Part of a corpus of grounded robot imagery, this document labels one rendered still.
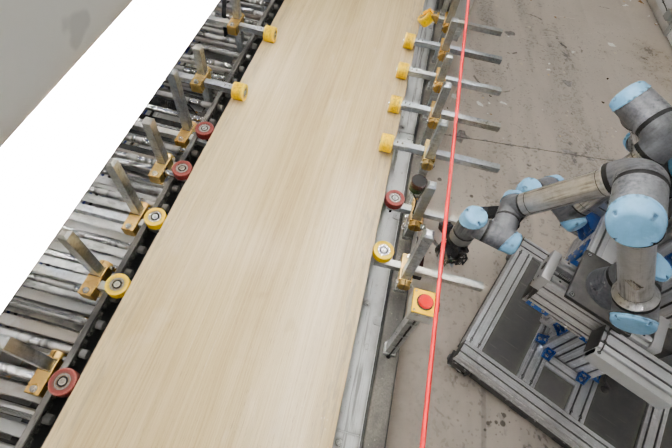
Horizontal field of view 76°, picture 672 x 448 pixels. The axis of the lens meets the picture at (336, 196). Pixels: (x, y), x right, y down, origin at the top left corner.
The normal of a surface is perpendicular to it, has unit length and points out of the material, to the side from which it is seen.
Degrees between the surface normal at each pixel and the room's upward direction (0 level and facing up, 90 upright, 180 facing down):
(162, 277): 0
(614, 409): 0
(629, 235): 83
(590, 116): 0
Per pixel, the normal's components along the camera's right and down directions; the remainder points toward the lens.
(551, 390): 0.09, -0.55
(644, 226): -0.52, 0.61
